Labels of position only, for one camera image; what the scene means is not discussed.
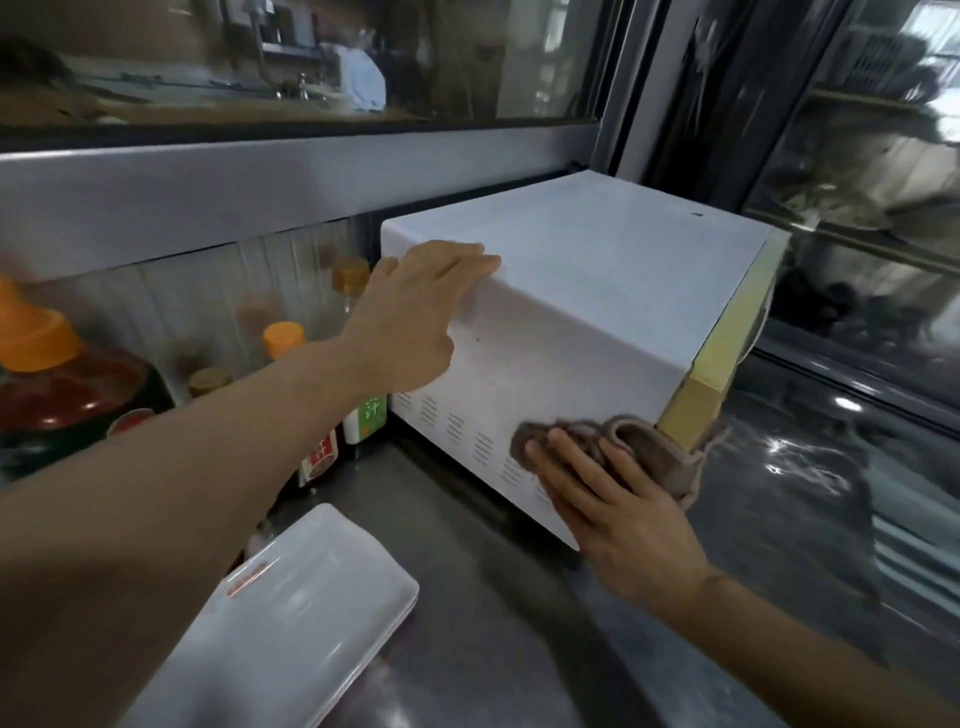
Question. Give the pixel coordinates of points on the person's right hand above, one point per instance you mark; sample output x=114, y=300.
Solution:
x=630, y=525

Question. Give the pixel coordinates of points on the person's left hand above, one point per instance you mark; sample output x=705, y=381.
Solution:
x=412, y=322

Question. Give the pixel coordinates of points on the clear bottle green label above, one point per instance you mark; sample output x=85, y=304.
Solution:
x=351, y=276

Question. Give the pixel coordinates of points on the brown cleaning cloth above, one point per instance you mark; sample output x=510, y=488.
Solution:
x=667, y=457

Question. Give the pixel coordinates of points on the dark sauce bottle orange cap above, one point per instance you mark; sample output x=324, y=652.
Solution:
x=283, y=339

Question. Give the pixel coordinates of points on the white microwave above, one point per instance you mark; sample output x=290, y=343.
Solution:
x=600, y=285

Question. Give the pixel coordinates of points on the small green glass bottle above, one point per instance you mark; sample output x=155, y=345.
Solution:
x=208, y=381

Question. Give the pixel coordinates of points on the white rectangular plate orange print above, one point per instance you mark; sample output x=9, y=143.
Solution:
x=300, y=600

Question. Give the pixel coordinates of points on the red sauce bottle orange cap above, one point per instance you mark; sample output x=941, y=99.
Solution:
x=67, y=397

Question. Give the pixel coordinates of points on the person's left forearm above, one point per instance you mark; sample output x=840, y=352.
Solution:
x=150, y=510

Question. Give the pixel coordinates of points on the stainless steel table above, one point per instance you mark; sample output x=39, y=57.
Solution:
x=487, y=600

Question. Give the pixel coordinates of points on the glass display fridge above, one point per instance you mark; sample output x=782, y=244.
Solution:
x=862, y=337

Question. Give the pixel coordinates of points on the row of dark bottles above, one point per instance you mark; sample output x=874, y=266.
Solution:
x=847, y=307

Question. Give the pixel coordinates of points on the wooden worktable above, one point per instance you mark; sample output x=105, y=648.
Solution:
x=150, y=109

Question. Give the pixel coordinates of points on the plate of shredded food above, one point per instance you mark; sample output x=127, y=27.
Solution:
x=832, y=202

